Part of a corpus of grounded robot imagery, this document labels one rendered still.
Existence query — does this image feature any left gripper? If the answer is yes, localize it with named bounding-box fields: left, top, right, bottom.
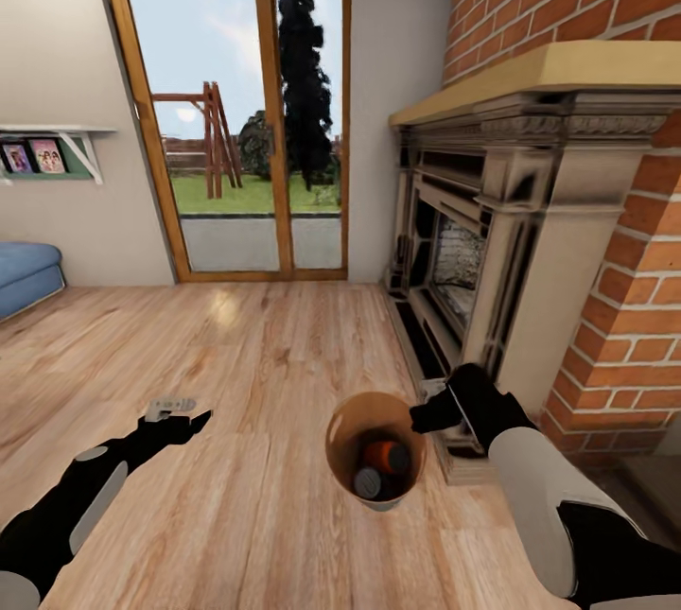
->
left=133, top=410, right=212, bottom=459

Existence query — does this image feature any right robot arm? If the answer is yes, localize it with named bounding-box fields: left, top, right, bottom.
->
left=410, top=363, right=681, bottom=610

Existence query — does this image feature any can of soda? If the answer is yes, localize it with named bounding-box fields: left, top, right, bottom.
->
left=364, top=441, right=409, bottom=475
left=355, top=465, right=393, bottom=501

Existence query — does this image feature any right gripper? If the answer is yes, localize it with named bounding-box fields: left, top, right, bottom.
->
left=410, top=396, right=461, bottom=433

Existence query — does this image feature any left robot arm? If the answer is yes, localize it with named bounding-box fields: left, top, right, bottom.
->
left=0, top=397, right=212, bottom=610

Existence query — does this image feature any trash can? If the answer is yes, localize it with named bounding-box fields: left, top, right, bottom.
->
left=324, top=392, right=428, bottom=512

